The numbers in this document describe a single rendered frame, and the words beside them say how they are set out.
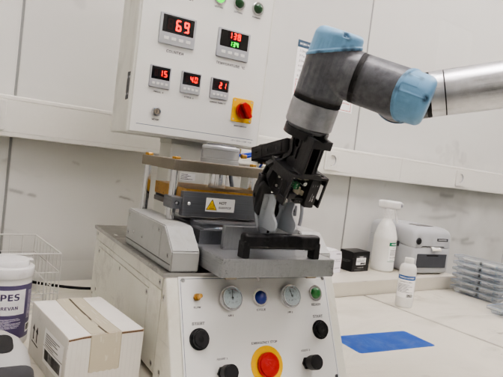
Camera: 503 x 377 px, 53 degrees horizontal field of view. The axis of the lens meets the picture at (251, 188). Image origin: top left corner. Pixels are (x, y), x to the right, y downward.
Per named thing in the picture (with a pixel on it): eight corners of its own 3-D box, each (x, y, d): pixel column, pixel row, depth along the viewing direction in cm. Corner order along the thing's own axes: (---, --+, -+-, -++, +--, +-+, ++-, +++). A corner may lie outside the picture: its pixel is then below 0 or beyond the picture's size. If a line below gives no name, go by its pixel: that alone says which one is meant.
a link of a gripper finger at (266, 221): (260, 253, 83) (278, 204, 80) (245, 235, 88) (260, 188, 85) (276, 254, 85) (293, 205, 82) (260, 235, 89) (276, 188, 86)
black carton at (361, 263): (337, 268, 175) (340, 247, 175) (354, 266, 181) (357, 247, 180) (351, 271, 170) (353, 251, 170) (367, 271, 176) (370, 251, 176)
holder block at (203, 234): (165, 227, 102) (165, 215, 102) (250, 230, 112) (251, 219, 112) (198, 244, 88) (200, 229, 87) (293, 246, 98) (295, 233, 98)
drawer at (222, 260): (154, 244, 103) (159, 206, 103) (248, 246, 114) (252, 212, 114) (219, 283, 78) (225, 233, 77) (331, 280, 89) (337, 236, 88)
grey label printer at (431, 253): (363, 259, 199) (369, 216, 198) (400, 259, 209) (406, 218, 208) (411, 275, 177) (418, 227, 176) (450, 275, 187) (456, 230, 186)
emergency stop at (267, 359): (256, 378, 83) (253, 353, 85) (276, 376, 85) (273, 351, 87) (260, 378, 82) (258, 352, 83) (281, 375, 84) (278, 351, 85)
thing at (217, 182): (153, 198, 108) (158, 154, 107) (243, 205, 119) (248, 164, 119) (185, 210, 93) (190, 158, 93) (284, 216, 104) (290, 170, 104)
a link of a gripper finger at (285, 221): (276, 254, 85) (293, 205, 82) (260, 235, 89) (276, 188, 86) (291, 254, 86) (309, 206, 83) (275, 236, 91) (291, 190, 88)
